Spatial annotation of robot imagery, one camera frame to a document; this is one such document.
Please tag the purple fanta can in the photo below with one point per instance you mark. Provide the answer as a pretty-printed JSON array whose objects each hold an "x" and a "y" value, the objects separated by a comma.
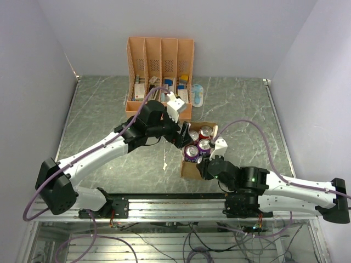
[
  {"x": 204, "y": 146},
  {"x": 191, "y": 153},
  {"x": 201, "y": 160}
]

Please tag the blue packaged razor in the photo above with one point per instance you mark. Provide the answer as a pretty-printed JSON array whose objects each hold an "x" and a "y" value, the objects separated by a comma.
[{"x": 197, "y": 95}]

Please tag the patterned canvas tote bag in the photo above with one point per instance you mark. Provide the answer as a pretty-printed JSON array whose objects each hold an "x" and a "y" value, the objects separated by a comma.
[{"x": 189, "y": 170}]

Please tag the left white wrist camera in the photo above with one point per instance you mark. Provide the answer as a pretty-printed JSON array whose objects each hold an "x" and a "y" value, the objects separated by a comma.
[{"x": 174, "y": 107}]

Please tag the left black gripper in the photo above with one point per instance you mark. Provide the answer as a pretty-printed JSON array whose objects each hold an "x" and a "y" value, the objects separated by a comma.
[{"x": 174, "y": 137}]

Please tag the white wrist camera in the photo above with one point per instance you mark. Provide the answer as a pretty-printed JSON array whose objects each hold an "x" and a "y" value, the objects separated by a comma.
[
  {"x": 174, "y": 107},
  {"x": 220, "y": 147}
]

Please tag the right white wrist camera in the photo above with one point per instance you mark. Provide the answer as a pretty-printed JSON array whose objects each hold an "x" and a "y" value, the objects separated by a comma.
[{"x": 220, "y": 147}]

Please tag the red cola can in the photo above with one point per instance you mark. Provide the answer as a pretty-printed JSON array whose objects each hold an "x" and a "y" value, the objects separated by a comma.
[
  {"x": 194, "y": 135},
  {"x": 205, "y": 132}
]

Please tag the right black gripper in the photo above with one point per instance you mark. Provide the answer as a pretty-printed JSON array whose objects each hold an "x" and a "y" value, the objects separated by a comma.
[{"x": 203, "y": 166}]

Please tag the small white card box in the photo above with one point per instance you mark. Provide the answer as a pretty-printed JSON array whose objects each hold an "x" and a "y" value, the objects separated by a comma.
[{"x": 183, "y": 94}]

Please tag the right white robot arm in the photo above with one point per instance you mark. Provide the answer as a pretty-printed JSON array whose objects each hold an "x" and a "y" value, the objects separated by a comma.
[{"x": 254, "y": 191}]

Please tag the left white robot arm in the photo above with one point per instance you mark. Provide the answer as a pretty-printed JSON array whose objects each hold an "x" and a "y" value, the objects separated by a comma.
[{"x": 58, "y": 182}]

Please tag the white stationery box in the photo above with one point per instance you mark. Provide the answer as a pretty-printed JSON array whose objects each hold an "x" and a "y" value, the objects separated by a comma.
[{"x": 139, "y": 92}]

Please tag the peach plastic file organizer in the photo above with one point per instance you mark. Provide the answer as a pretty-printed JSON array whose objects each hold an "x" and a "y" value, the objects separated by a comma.
[{"x": 160, "y": 61}]

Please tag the aluminium mounting rail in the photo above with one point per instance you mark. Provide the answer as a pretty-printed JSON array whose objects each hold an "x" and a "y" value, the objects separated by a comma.
[{"x": 183, "y": 207}]

